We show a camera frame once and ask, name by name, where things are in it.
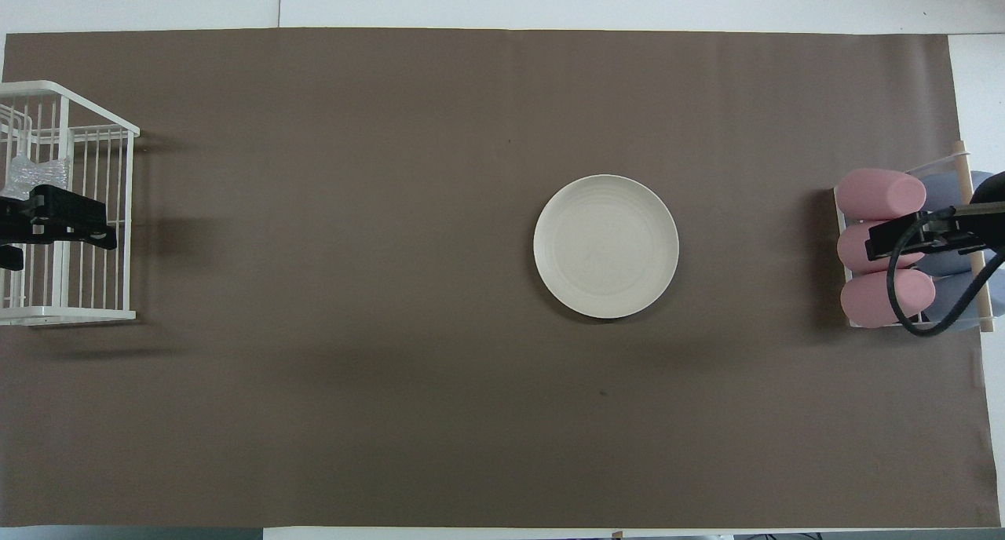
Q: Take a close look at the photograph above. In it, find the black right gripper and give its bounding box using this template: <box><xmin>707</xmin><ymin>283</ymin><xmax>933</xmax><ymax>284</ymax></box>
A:
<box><xmin>865</xmin><ymin>201</ymin><xmax>1005</xmax><ymax>262</ymax></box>

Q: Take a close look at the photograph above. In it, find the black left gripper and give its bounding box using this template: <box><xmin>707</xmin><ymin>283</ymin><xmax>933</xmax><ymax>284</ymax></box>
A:
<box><xmin>0</xmin><ymin>185</ymin><xmax>117</xmax><ymax>270</ymax></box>

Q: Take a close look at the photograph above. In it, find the cream round plate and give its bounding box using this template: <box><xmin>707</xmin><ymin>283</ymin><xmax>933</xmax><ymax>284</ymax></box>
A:
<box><xmin>534</xmin><ymin>174</ymin><xmax>680</xmax><ymax>319</ymax></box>

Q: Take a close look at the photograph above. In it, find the cup rack with wooden bar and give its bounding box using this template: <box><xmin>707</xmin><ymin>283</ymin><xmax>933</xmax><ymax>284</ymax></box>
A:
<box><xmin>832</xmin><ymin>140</ymin><xmax>998</xmax><ymax>334</ymax></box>

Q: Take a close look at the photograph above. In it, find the pink plastic cup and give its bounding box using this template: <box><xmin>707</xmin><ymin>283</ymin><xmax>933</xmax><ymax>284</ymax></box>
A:
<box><xmin>840</xmin><ymin>269</ymin><xmax>937</xmax><ymax>329</ymax></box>
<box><xmin>837</xmin><ymin>221</ymin><xmax>927</xmax><ymax>275</ymax></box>
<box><xmin>834</xmin><ymin>169</ymin><xmax>927</xmax><ymax>221</ymax></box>

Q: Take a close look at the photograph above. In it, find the brown paper table mat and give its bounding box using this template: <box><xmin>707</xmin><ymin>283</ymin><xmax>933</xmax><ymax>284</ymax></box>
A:
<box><xmin>0</xmin><ymin>28</ymin><xmax>986</xmax><ymax>529</ymax></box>

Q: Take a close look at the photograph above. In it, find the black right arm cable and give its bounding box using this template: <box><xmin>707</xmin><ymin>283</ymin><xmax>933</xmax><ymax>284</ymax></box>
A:
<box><xmin>887</xmin><ymin>206</ymin><xmax>1005</xmax><ymax>337</ymax></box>

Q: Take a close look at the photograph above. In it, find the white wire dish rack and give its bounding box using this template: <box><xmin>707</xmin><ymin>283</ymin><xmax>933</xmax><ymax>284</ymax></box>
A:
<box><xmin>0</xmin><ymin>81</ymin><xmax>141</xmax><ymax>327</ymax></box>

